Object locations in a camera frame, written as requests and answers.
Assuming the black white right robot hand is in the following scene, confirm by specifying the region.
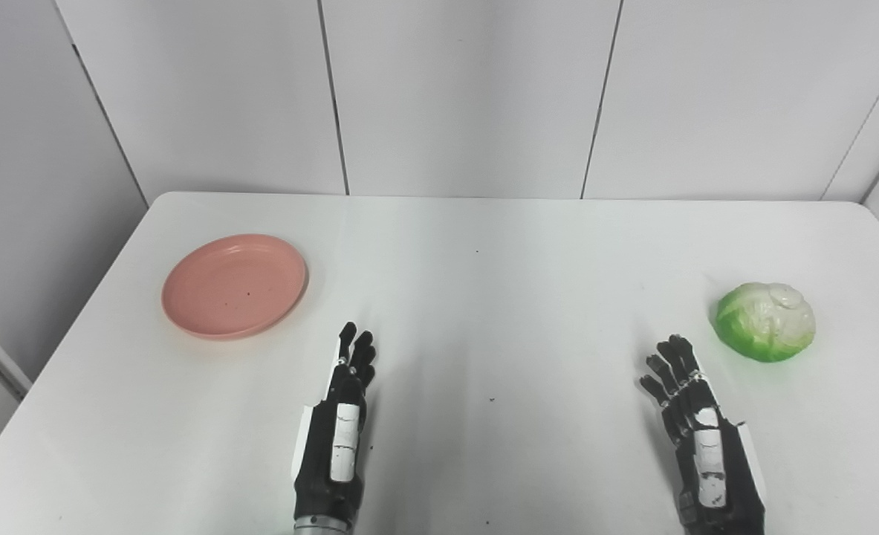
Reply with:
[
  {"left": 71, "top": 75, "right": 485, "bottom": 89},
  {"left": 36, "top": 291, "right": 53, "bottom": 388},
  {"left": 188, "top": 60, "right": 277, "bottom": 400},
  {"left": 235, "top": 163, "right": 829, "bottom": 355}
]
[{"left": 638, "top": 334, "right": 768, "bottom": 535}]

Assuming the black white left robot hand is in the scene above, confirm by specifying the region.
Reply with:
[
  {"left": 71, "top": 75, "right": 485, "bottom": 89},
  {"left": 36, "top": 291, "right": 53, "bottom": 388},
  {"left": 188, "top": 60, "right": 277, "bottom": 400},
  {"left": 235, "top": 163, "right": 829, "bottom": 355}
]
[{"left": 293, "top": 322, "right": 377, "bottom": 519}]

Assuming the green white cabbage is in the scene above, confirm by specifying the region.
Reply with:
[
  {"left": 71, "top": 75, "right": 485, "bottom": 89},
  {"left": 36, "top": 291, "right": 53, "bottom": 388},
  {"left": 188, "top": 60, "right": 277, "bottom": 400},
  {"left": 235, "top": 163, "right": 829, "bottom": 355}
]
[{"left": 713, "top": 282, "right": 817, "bottom": 363}]

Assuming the pink round plate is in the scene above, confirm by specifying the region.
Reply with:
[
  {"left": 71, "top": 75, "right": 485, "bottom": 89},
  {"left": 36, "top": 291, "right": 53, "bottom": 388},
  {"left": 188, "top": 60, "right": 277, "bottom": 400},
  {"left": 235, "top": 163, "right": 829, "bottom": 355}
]
[{"left": 161, "top": 234, "right": 309, "bottom": 341}]

